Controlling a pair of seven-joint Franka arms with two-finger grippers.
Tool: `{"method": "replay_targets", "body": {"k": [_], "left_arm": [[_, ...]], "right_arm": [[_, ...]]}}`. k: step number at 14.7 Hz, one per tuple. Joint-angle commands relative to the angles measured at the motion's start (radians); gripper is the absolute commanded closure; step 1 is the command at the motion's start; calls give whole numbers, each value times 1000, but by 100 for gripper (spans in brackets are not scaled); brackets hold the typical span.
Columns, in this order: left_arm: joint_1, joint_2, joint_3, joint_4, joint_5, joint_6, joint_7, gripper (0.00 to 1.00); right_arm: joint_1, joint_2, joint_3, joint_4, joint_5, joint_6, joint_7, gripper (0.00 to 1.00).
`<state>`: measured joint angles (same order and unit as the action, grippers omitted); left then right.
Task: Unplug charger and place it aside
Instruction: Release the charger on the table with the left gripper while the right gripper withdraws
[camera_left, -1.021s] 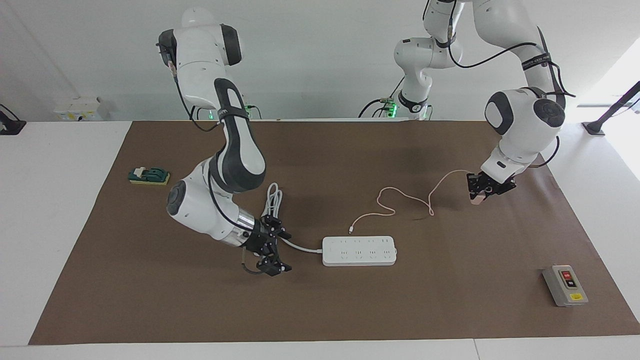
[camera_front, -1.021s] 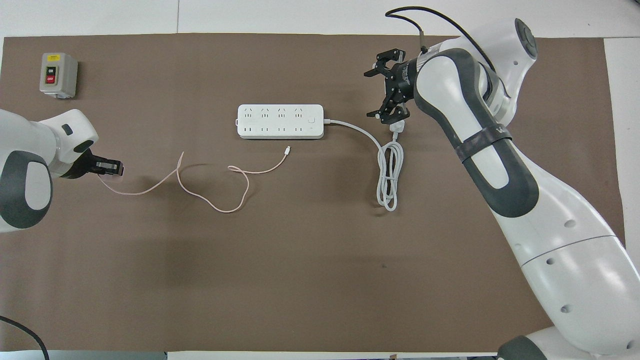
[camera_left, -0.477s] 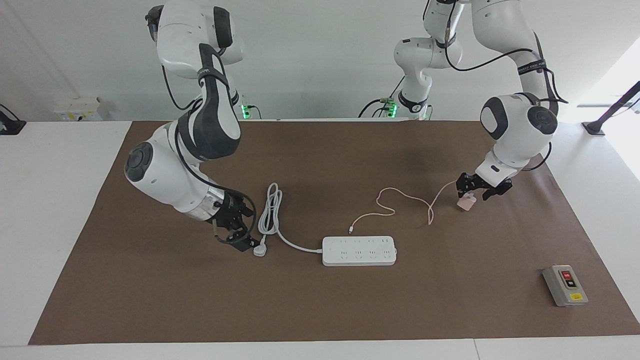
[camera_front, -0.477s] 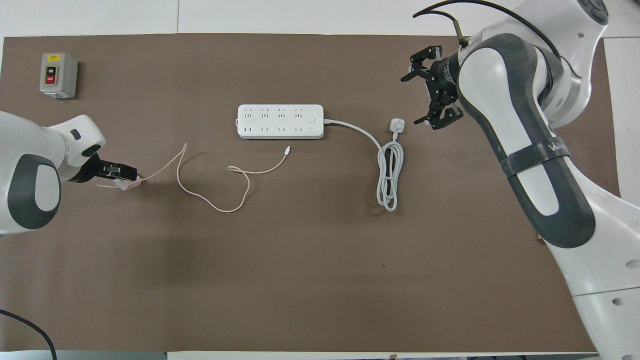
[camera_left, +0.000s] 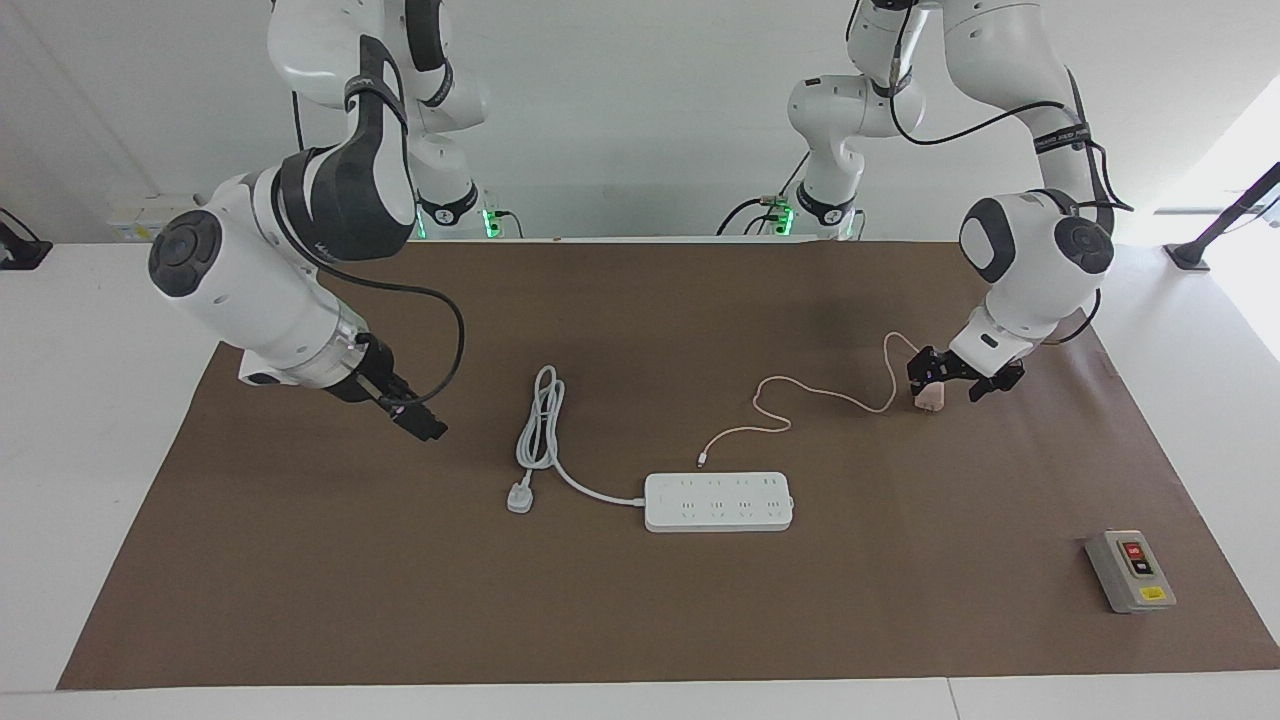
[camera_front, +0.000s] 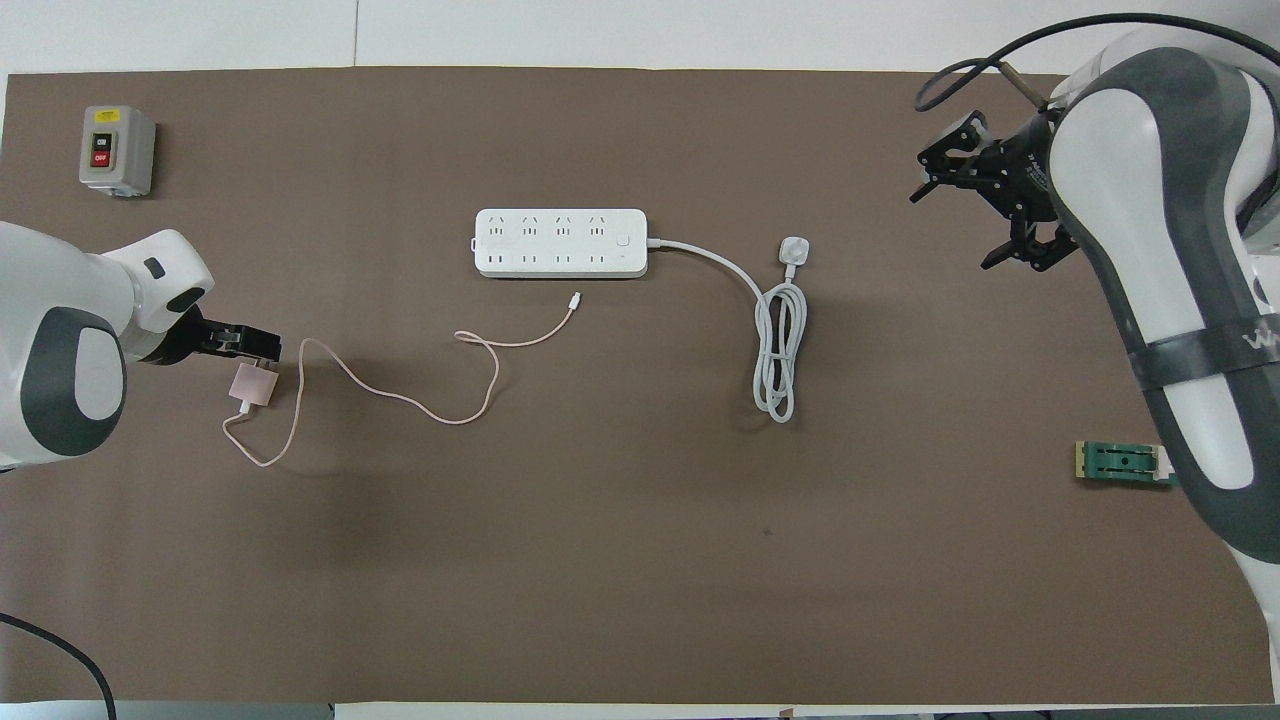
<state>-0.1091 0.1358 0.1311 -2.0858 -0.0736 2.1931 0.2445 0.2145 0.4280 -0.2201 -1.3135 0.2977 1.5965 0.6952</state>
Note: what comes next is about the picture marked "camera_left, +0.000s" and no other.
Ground pink charging cable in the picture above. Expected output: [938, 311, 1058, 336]
[697, 332, 926, 469]

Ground black angled stand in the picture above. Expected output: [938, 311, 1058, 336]
[1163, 162, 1280, 272]

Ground brown table mat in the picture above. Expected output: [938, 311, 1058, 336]
[57, 240, 1280, 691]

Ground white power cord with plug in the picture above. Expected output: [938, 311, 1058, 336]
[506, 365, 649, 515]

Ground grey on-off switch box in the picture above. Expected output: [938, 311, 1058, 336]
[1085, 529, 1178, 614]

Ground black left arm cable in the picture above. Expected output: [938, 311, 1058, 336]
[850, 0, 1136, 346]

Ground black left arm base cables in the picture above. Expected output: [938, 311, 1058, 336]
[716, 150, 809, 237]

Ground white wall junction box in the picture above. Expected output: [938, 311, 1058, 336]
[108, 193, 206, 242]

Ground black clamp mount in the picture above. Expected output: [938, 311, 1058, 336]
[0, 208, 53, 271]

